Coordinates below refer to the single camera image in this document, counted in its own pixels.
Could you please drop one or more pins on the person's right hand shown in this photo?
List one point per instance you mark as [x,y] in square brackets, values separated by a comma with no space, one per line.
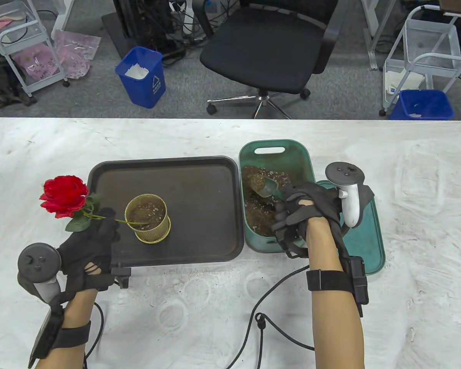
[315,200]

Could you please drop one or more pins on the person's left hand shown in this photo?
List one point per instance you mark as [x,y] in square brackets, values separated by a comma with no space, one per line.
[88,253]

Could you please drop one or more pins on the green plastic garden scoop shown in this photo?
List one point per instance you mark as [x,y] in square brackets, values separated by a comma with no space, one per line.
[269,188]

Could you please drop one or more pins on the brown potting mix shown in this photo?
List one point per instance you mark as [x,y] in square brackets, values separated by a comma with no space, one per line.
[148,213]
[257,215]

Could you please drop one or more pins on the teal plastic bin lid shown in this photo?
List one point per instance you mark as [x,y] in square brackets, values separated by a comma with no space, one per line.
[365,238]

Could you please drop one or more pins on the red artificial rose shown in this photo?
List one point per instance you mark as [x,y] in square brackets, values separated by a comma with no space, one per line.
[63,194]

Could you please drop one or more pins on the person's left forearm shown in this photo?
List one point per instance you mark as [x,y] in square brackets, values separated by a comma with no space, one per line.
[77,307]

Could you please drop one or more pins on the person's right forearm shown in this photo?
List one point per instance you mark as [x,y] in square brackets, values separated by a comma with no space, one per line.
[334,334]

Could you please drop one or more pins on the gray right hand controller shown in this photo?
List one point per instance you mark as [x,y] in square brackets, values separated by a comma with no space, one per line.
[349,207]

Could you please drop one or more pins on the gray hand controller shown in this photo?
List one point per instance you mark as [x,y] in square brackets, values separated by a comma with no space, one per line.
[349,207]
[38,265]

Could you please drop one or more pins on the gray left hand controller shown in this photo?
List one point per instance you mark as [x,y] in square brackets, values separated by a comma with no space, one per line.
[38,265]

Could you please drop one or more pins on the gold ribbed flower pot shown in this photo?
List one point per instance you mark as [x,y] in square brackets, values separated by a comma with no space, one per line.
[153,234]

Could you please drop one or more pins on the teal plastic storage bin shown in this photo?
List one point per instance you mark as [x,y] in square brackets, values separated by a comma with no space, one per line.
[253,244]

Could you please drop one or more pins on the dark brown plastic tray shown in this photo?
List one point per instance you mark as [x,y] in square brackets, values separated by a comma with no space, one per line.
[199,200]

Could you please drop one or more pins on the blue plastic waste bin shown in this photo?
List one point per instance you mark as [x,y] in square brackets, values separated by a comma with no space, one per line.
[422,109]

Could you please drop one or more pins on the black office chair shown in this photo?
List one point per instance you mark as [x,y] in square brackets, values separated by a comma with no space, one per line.
[261,50]

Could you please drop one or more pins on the blue bin with white paper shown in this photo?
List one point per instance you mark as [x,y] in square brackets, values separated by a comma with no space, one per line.
[146,86]

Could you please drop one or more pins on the dark backpack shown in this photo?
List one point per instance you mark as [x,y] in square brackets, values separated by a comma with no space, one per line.
[0,88]

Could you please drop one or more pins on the white cart with white box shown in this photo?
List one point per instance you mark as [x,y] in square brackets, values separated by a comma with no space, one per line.
[430,38]

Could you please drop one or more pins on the pink plastic bag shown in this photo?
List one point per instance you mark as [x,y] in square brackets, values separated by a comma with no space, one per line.
[77,50]

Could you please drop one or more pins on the white power strip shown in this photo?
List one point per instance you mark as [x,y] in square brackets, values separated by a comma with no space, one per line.
[186,17]

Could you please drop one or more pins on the white cart with pink bag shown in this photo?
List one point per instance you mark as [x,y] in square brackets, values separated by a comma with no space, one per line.
[11,42]

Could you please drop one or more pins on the black computer tower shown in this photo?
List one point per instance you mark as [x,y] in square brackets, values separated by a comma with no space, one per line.
[146,23]

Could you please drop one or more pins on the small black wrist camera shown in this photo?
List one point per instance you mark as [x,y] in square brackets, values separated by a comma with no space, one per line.
[122,276]
[290,242]

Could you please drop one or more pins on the white table leg frame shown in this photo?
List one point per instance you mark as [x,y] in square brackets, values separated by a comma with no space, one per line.
[370,38]
[63,15]

